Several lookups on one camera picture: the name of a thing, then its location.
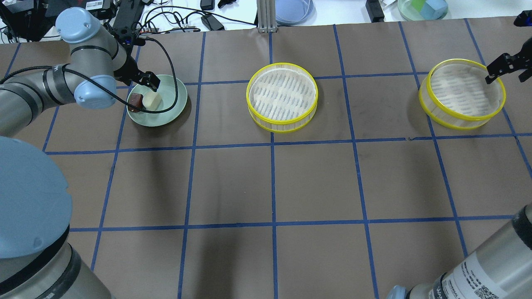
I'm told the black power adapter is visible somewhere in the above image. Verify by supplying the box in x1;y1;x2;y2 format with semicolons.
201;15;225;32

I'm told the white steamed bun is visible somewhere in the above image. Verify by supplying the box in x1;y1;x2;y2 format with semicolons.
141;90;162;111

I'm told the light green plate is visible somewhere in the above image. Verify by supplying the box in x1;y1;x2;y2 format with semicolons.
127;74;188;127

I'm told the yellow bamboo steamer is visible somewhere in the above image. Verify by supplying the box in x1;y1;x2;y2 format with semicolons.
246;62;319;134
418;59;507;130

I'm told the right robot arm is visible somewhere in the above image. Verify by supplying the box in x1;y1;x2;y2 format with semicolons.
387;40;532;299

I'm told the green bowl with blocks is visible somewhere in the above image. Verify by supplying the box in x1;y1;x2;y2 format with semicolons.
397;0;448;21

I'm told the aluminium frame post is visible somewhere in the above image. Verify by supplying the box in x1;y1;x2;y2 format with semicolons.
256;0;278;33

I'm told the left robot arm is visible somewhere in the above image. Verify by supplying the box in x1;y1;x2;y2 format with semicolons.
0;7;160;299

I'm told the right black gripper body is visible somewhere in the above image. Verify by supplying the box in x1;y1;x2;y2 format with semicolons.
505;38;532;73

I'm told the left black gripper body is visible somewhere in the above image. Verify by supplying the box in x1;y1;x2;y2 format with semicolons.
113;58;159;87

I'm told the brown steamed bun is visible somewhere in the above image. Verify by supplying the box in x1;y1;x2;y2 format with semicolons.
127;93;144;113

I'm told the blue plate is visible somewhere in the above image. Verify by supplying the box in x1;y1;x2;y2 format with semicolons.
274;0;314;25

